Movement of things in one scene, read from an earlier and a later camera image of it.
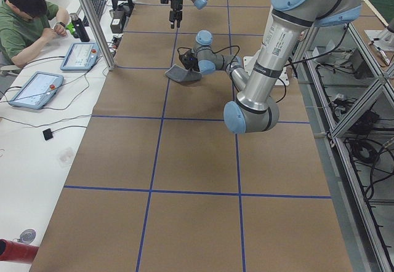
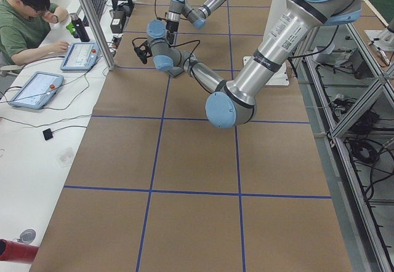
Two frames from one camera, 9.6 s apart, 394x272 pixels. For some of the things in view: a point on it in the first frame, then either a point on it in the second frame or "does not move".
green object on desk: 70,27 does not move
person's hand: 48,34 -> 61,47
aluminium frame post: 102,42 does not move
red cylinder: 11,250 does not move
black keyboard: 98,5 does not move
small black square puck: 47,134 does not move
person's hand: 60,29 -> 50,17
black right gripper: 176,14 -> 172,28
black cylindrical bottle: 79,25 does not move
